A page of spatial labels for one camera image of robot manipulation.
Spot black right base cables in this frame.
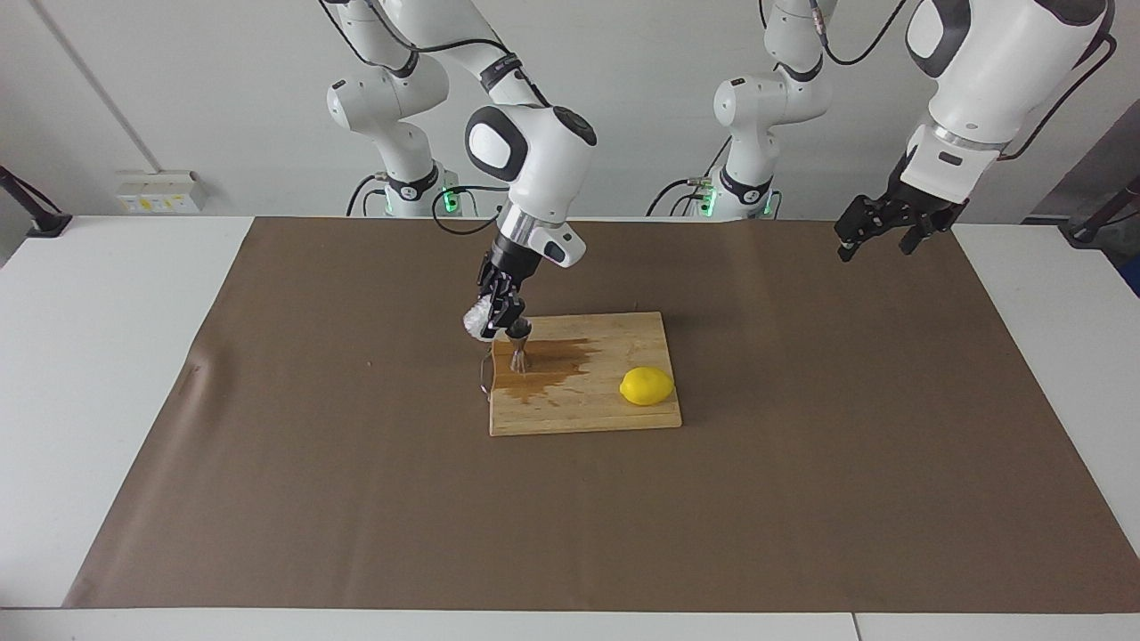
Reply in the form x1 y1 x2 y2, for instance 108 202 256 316
346 174 393 219

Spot black table clamp stand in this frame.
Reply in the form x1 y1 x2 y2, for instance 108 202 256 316
0 166 73 238
1060 174 1140 247

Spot white wall socket box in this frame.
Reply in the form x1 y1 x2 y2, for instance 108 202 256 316
116 171 206 215

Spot steel cocktail jigger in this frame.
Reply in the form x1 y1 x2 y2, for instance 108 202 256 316
505 322 534 375

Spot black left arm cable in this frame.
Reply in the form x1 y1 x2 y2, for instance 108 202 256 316
761 0 1119 163

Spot brown paper table mat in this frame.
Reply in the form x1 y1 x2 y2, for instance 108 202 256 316
62 216 1140 615

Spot wooden cutting board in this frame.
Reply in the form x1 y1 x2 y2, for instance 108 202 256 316
479 311 683 437

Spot clear textured glass cup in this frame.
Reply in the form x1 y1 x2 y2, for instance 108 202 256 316
460 296 500 344

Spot yellow lemon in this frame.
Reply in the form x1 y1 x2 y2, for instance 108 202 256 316
620 366 675 407

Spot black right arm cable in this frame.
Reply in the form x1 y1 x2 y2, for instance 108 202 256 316
321 0 510 237

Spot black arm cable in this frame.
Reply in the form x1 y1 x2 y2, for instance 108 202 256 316
761 0 1119 163
321 0 510 237

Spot black left base cables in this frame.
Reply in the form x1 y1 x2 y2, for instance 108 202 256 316
646 174 715 219

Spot black base cables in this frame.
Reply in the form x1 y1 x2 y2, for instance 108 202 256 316
346 174 393 219
646 174 715 219

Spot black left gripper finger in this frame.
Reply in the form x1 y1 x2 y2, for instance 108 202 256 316
834 196 883 264
898 214 958 257

